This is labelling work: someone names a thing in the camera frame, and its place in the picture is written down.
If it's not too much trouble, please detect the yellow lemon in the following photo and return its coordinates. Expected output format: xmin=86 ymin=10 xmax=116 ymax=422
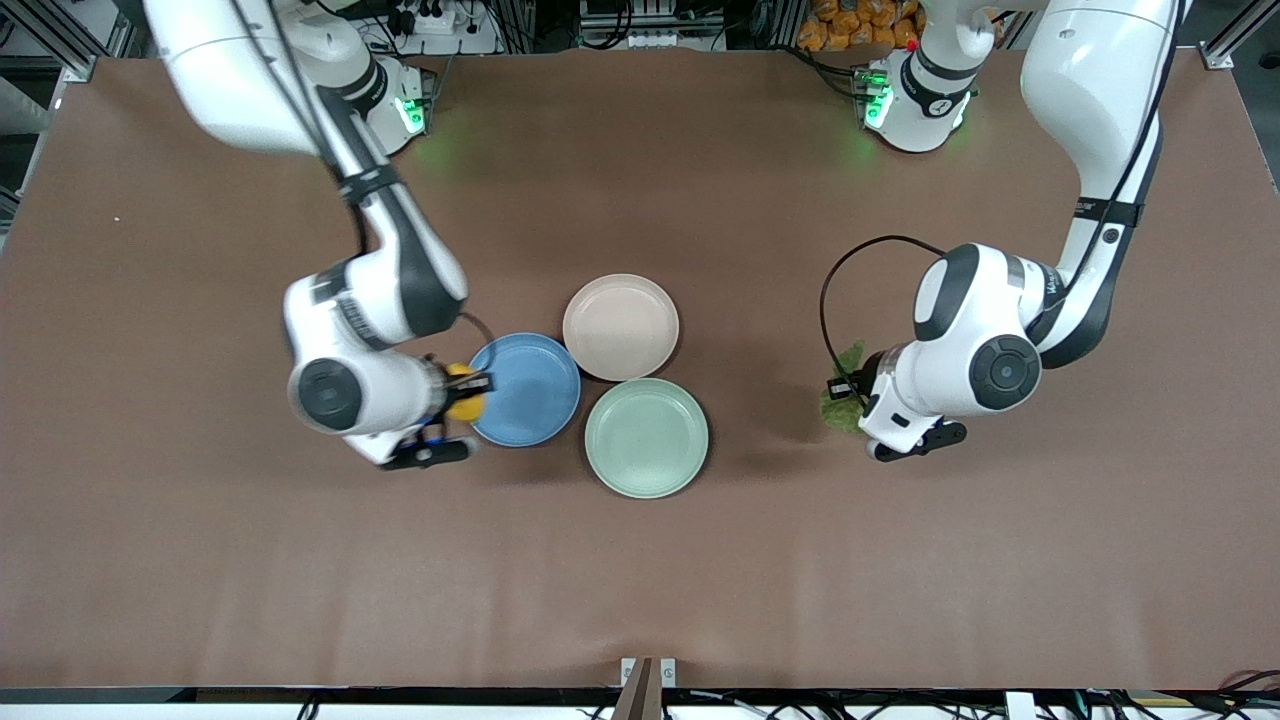
xmin=445 ymin=363 xmax=489 ymax=423

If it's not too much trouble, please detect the green lettuce leaf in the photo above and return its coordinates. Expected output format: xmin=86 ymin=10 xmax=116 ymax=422
xmin=819 ymin=341 xmax=869 ymax=437

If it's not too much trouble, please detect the blue plate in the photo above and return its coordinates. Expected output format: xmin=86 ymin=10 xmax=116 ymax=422
xmin=467 ymin=332 xmax=583 ymax=449

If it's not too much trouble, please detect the beige plate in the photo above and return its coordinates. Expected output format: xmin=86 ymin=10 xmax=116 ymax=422
xmin=562 ymin=273 xmax=682 ymax=383

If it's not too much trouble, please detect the mint green plate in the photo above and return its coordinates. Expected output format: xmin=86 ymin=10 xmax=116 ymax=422
xmin=584 ymin=377 xmax=711 ymax=500

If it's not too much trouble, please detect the brown table cover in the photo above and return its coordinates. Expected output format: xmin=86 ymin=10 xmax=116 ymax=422
xmin=0 ymin=48 xmax=1280 ymax=691

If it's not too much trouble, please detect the bag of orange fruit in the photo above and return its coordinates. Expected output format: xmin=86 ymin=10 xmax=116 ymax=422
xmin=796 ymin=0 xmax=927 ymax=54

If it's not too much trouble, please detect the white power strip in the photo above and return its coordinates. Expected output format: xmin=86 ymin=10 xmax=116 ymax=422
xmin=388 ymin=2 xmax=459 ymax=37

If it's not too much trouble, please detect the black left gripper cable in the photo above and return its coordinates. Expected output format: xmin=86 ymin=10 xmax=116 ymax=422
xmin=819 ymin=235 xmax=949 ymax=407

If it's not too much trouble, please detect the metal table edge bracket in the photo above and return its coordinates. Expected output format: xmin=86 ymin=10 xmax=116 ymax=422
xmin=619 ymin=657 xmax=678 ymax=690

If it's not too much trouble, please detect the brown post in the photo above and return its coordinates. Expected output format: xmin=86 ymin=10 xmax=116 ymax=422
xmin=611 ymin=657 xmax=664 ymax=720

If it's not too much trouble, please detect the aluminium frame profile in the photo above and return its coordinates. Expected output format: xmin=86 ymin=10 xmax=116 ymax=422
xmin=0 ymin=0 xmax=138 ymax=83
xmin=1200 ymin=0 xmax=1280 ymax=71

